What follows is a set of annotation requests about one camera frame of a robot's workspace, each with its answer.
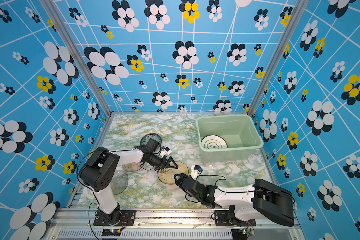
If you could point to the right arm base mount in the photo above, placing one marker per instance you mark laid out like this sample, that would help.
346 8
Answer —
225 218

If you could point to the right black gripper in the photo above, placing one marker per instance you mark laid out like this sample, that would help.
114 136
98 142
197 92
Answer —
182 180

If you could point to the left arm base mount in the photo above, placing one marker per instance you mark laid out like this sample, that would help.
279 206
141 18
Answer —
117 218

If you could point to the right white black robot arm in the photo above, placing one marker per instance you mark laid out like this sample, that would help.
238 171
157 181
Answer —
245 203

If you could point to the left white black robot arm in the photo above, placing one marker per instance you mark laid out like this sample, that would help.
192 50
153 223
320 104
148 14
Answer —
98 171

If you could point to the left controller board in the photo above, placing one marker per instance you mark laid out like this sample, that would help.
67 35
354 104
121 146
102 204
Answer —
111 233

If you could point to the right controller board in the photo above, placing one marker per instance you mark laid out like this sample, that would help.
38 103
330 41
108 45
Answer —
239 234

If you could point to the beige bamboo print plate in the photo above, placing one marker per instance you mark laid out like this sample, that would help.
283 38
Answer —
167 175

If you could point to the controller board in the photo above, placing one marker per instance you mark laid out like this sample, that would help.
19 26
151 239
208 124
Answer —
239 234
111 233

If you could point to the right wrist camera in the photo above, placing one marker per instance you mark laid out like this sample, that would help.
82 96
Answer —
196 171

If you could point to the blue patterned small plate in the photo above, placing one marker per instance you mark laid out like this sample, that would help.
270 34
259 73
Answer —
151 140

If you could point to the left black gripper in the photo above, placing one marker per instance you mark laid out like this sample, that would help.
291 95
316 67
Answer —
163 166

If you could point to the light green plastic bin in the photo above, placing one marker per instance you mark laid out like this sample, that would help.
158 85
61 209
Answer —
238 131

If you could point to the greenish glass plate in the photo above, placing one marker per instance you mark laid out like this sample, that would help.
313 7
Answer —
119 182

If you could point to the white plate cloud emblem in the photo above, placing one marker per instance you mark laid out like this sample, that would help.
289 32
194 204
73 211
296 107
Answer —
213 142

